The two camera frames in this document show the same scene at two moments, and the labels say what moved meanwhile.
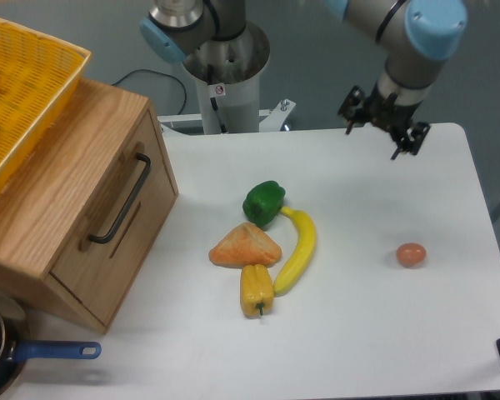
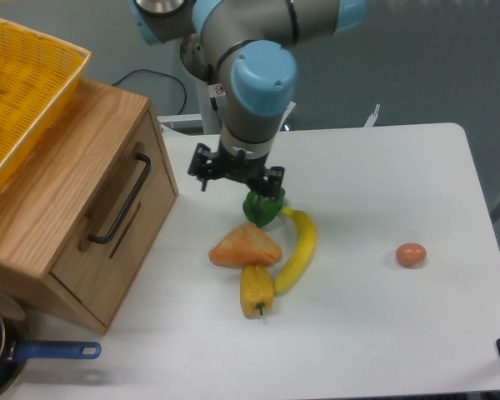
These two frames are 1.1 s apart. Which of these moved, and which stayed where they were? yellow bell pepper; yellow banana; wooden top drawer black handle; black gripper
Moved: black gripper
Stayed: wooden top drawer black handle; yellow banana; yellow bell pepper
